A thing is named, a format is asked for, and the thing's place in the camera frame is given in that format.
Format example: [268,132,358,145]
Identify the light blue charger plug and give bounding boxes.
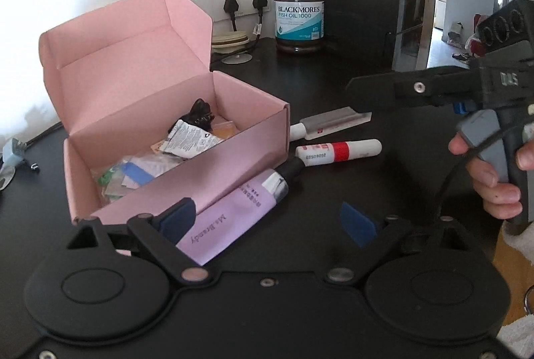
[2,138,28,168]

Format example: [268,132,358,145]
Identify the black power plug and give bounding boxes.
[251,0,268,37]
[223,0,240,33]

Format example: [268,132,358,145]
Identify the white fluffy robe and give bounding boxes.
[496,288,534,359]

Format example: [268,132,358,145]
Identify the brown supplement bottle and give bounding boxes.
[273,0,326,53]

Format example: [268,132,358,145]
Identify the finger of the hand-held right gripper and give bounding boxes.
[345,66,479,114]

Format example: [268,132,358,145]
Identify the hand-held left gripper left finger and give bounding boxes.
[66,197,209,285]

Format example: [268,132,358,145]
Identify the black appliance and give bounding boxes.
[315,0,426,72]

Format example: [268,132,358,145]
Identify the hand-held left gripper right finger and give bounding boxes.
[325,201,480,285]

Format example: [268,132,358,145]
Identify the pink cardboard box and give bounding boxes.
[38,0,290,224]

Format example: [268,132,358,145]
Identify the grey tube white cap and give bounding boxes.
[290,106,372,141]

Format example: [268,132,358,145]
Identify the beige cable winder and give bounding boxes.
[211,31,254,65]

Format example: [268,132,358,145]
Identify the white printed sachet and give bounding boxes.
[161,119,225,159]

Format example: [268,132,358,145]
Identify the black hair clip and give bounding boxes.
[169,98,215,134]

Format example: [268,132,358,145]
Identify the blue packet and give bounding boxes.
[123,161,156,185]

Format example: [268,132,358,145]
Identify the white round disc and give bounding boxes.
[0,167,17,191]

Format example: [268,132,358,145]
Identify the green packet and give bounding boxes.
[94,169,121,193]

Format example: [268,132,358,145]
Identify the lavender tube black cap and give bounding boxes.
[175,156,307,265]

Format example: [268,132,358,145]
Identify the person's right hand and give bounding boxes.
[448,133,534,221]

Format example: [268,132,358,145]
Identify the black desktop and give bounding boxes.
[0,37,516,289]

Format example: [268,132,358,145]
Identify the yellow packet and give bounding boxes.
[211,121,239,140]

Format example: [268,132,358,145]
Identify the white tube red band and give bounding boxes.
[295,139,383,168]

